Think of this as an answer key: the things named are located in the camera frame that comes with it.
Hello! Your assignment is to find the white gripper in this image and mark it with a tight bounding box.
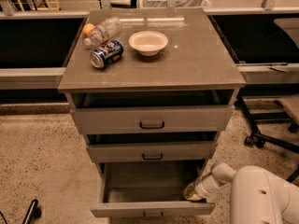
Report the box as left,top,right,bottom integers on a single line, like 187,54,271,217
183,174,220,202

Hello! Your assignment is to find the grey bottom drawer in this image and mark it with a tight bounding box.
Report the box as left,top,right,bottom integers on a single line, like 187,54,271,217
91,161,215,218

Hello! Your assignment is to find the grey drawer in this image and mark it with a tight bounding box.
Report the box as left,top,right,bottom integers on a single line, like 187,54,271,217
87,132,219,162
67,90,235,134
91,161,215,218

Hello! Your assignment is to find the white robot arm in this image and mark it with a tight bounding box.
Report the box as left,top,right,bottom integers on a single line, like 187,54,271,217
184,162,299,224

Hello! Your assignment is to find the grey middle drawer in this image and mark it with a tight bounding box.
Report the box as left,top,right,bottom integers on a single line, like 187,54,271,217
87,132,219,162

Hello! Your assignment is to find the grey top drawer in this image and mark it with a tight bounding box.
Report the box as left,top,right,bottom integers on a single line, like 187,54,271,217
67,90,235,134

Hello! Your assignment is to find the grey drawer cabinet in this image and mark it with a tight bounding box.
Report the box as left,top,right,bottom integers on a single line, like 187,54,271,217
57,7,247,189

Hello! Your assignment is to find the white bowl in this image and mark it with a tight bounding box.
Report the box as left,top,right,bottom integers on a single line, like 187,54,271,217
129,31,168,56

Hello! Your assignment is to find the black chair base left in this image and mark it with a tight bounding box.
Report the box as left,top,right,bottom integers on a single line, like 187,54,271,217
0,199,42,224

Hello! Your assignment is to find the blue soda can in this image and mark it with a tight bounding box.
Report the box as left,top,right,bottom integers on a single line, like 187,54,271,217
90,39,123,69

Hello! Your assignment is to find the clear plastic bottle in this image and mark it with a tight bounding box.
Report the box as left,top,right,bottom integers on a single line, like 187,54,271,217
84,17,121,46

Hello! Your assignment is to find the orange fruit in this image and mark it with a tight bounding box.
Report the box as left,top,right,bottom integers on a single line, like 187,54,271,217
82,23,94,36

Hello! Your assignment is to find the white wire basket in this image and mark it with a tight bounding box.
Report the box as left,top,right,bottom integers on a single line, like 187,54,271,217
136,0,211,8

